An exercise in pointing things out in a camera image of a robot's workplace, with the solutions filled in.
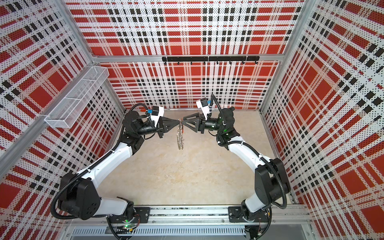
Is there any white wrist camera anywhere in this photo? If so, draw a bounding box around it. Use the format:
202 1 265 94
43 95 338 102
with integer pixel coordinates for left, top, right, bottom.
196 98 212 120
147 106 165 127

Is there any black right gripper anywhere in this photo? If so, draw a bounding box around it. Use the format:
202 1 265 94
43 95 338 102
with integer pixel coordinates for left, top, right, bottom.
183 114 224 136

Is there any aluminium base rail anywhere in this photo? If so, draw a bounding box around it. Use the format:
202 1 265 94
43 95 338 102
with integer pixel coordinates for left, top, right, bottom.
61 205 316 240

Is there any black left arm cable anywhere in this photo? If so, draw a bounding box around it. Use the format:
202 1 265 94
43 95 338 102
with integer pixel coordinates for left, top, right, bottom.
50 103 151 220

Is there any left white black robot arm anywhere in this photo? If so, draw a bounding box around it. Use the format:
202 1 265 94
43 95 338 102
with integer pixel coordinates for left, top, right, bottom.
50 110 180 221

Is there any black wall hook rail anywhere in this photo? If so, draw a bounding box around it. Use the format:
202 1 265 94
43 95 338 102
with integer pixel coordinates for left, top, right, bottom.
162 56 260 64

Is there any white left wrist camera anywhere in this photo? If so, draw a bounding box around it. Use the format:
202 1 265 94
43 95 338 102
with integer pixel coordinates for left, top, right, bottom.
147 106 165 127

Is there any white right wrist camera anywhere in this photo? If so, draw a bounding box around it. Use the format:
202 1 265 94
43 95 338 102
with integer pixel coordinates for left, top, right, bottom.
196 98 212 120

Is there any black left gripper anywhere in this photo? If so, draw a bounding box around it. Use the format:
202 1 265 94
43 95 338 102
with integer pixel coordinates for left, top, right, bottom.
137 116 180 139

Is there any white wire mesh basket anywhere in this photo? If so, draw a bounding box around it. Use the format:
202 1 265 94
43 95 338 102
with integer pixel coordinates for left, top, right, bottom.
45 66 109 129

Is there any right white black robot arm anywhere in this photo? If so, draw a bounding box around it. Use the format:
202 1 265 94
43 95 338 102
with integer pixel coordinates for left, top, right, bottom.
182 107 291 222

